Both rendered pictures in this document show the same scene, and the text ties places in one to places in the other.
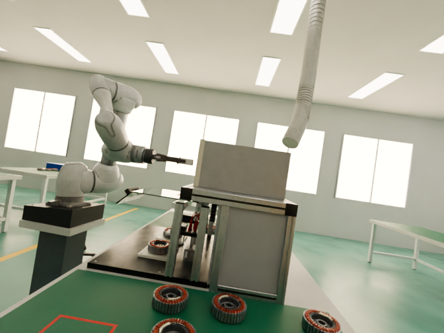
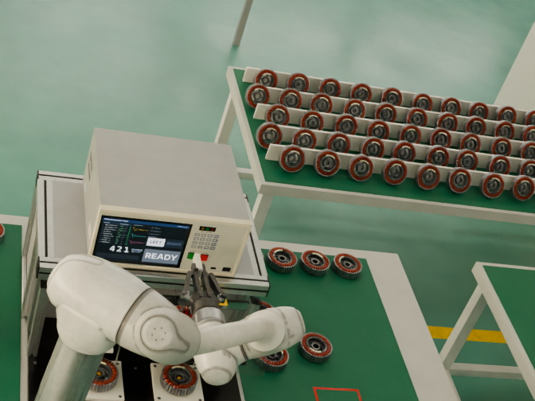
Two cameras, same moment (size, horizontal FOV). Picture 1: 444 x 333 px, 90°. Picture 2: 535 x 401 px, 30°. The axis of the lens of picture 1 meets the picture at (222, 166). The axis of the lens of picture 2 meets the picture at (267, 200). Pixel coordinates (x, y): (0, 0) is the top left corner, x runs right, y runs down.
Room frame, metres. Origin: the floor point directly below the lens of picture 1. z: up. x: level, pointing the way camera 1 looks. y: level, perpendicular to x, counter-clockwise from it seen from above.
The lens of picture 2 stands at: (1.89, 2.18, 3.02)
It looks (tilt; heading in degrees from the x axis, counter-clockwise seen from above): 35 degrees down; 245
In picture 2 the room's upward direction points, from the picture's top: 20 degrees clockwise
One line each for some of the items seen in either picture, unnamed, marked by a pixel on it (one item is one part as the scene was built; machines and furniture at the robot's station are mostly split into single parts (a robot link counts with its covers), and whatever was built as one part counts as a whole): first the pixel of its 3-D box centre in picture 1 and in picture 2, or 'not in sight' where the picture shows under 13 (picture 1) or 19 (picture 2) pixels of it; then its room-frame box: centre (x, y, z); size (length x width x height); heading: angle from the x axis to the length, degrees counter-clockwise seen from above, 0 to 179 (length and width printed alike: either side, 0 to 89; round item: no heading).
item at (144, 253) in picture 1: (159, 252); (177, 383); (1.07, 0.23, 0.78); 0.15 x 0.15 x 0.01; 88
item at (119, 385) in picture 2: (172, 237); (97, 379); (1.31, 0.22, 0.78); 0.15 x 0.15 x 0.01; 88
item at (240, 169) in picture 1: (239, 170); (163, 200); (1.16, -0.09, 1.22); 0.44 x 0.39 x 0.20; 178
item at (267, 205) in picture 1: (235, 193); (150, 232); (1.17, -0.09, 1.09); 0.68 x 0.44 x 0.05; 178
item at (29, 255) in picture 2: not in sight; (33, 249); (1.49, -0.19, 0.91); 0.28 x 0.03 x 0.32; 88
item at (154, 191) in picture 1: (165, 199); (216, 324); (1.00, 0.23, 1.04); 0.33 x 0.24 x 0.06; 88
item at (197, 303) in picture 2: (154, 156); (205, 304); (1.11, 0.33, 1.22); 0.09 x 0.08 x 0.07; 88
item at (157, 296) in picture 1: (170, 298); (271, 356); (0.73, 0.10, 0.77); 0.11 x 0.11 x 0.04
